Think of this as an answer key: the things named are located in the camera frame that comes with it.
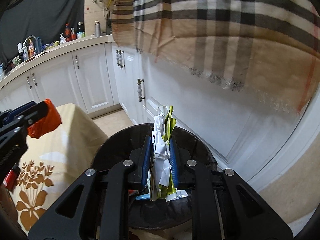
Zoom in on white snack wrapper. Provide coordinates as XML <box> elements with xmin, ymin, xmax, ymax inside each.
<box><xmin>150</xmin><ymin>106</ymin><xmax>170</xmax><ymax>201</ymax></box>

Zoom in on yellow snack wrapper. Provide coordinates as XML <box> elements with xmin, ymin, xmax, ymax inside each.
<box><xmin>159</xmin><ymin>105</ymin><xmax>178</xmax><ymax>202</ymax></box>

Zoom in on orange plastic bag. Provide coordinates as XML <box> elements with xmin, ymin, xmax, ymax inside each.
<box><xmin>28</xmin><ymin>99</ymin><xmax>62</xmax><ymax>139</ymax></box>

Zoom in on red black bottle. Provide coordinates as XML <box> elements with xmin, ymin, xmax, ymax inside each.
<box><xmin>3</xmin><ymin>165</ymin><xmax>20</xmax><ymax>191</ymax></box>

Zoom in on teal white tube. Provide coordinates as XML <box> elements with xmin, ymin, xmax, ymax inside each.
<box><xmin>136</xmin><ymin>193</ymin><xmax>150</xmax><ymax>200</ymax></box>

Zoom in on black trash bin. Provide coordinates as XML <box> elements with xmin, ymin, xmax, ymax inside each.
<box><xmin>91</xmin><ymin>123</ymin><xmax>217</xmax><ymax>230</ymax></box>

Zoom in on white kitchen cabinets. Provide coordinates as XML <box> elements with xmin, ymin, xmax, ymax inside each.
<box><xmin>1</xmin><ymin>36</ymin><xmax>319</xmax><ymax>190</ymax></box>

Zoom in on floral beige tablecloth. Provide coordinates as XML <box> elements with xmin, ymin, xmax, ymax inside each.
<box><xmin>11</xmin><ymin>103</ymin><xmax>107</xmax><ymax>233</ymax></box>

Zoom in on white blue detergent bottle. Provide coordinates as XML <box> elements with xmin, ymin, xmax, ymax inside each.
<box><xmin>23</xmin><ymin>46</ymin><xmax>29</xmax><ymax>61</ymax></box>

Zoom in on chrome sink faucet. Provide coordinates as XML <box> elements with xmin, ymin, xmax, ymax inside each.
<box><xmin>23</xmin><ymin>35</ymin><xmax>41</xmax><ymax>57</ymax></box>

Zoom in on orange dish soap bottle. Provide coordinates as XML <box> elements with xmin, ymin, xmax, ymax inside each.
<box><xmin>28</xmin><ymin>38</ymin><xmax>35</xmax><ymax>58</ymax></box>

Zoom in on small white spray bottle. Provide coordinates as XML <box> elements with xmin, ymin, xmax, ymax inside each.
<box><xmin>60</xmin><ymin>33</ymin><xmax>66</xmax><ymax>44</ymax></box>

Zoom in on dark red sauce bottle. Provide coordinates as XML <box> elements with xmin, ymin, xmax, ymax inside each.
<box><xmin>64</xmin><ymin>23</ymin><xmax>71</xmax><ymax>42</ymax></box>

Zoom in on dark lidded jar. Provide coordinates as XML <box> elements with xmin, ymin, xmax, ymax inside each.
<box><xmin>76</xmin><ymin>22</ymin><xmax>85</xmax><ymax>39</ymax></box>

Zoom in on black window curtain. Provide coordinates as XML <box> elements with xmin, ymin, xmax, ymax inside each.
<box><xmin>1</xmin><ymin>0</ymin><xmax>84</xmax><ymax>64</ymax></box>

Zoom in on steel thermos bottle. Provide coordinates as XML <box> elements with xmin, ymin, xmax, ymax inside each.
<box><xmin>95</xmin><ymin>20</ymin><xmax>101</xmax><ymax>37</ymax></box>

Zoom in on black knife block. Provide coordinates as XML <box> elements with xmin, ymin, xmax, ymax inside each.
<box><xmin>106</xmin><ymin>11</ymin><xmax>112</xmax><ymax>35</ymax></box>

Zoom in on plaid beige blanket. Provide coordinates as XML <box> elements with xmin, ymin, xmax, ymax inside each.
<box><xmin>112</xmin><ymin>0</ymin><xmax>319</xmax><ymax>111</ymax></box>

